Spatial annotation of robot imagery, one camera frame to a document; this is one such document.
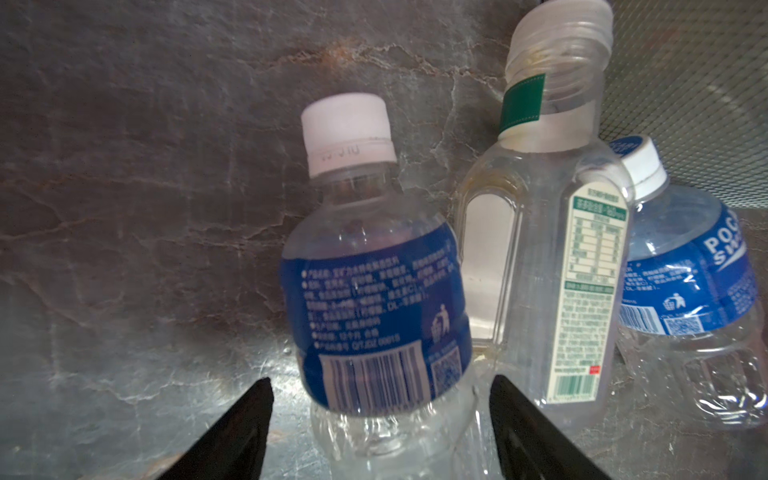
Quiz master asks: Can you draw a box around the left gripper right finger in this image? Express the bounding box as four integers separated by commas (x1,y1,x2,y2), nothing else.
489,375,609,480

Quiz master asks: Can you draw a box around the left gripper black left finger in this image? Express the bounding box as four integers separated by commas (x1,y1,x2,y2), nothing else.
160,377,274,480

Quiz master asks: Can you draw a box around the Pocari blue label bottle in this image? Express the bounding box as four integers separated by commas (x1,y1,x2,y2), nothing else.
611,135,767,429

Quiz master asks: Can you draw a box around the green label square bottle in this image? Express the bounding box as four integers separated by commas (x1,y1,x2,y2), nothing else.
454,1,634,429

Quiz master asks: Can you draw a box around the grey mesh waste bin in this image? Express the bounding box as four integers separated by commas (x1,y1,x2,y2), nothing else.
601,1,767,209

